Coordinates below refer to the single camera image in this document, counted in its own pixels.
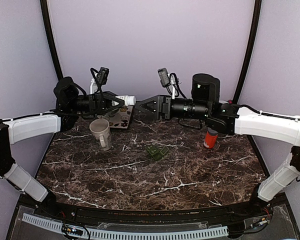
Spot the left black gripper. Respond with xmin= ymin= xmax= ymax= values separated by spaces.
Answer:
xmin=69 ymin=90 xmax=128 ymax=116

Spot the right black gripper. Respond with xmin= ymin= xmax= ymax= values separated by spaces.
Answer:
xmin=135 ymin=94 xmax=211 ymax=120

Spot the small white pill bottle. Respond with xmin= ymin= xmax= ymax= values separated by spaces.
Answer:
xmin=116 ymin=95 xmax=136 ymax=106

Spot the grey bottle cap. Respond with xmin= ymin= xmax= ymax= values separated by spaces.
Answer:
xmin=207 ymin=127 xmax=218 ymax=136

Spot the orange pill bottle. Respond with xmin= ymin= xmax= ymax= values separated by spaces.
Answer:
xmin=203 ymin=132 xmax=218 ymax=149

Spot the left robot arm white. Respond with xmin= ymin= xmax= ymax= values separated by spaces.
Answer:
xmin=0 ymin=76 xmax=136 ymax=218

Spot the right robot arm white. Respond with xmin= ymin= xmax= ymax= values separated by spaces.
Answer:
xmin=135 ymin=73 xmax=300 ymax=217

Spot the square floral ceramic plate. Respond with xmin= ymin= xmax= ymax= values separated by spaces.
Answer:
xmin=98 ymin=106 xmax=134 ymax=129

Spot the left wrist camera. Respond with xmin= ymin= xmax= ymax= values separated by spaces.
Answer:
xmin=89 ymin=67 xmax=110 ymax=94

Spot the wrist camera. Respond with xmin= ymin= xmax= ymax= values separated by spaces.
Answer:
xmin=89 ymin=67 xmax=110 ymax=94
xmin=157 ymin=67 xmax=187 ymax=100

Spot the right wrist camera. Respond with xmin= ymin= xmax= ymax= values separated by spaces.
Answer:
xmin=157 ymin=67 xmax=187 ymax=100

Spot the black left corner frame post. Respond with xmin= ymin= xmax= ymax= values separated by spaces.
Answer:
xmin=39 ymin=0 xmax=63 ymax=80

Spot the black corner frame post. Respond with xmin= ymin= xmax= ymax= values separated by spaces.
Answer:
xmin=232 ymin=0 xmax=262 ymax=104
xmin=39 ymin=0 xmax=63 ymax=80

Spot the grey slotted cable duct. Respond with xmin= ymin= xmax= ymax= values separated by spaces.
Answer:
xmin=21 ymin=213 xmax=229 ymax=240

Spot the black front table rail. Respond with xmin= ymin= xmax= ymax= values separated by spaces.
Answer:
xmin=11 ymin=193 xmax=291 ymax=226

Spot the black right corner frame post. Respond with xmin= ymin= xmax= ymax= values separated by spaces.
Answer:
xmin=232 ymin=0 xmax=262 ymax=104

